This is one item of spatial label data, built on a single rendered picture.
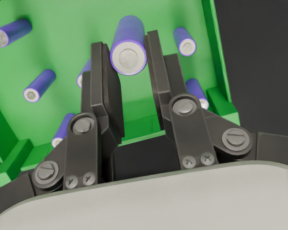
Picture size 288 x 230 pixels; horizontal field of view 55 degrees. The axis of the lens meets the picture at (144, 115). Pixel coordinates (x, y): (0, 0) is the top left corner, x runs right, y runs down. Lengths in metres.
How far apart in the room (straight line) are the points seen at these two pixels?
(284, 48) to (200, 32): 0.43
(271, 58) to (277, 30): 0.07
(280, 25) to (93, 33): 0.50
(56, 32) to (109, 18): 0.07
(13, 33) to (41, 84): 0.06
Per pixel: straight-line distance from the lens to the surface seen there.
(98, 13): 0.35
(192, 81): 0.35
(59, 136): 0.34
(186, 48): 0.29
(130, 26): 0.16
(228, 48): 0.71
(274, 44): 0.75
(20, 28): 0.34
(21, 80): 0.40
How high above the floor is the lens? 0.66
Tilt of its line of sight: 62 degrees down
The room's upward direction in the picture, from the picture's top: 180 degrees counter-clockwise
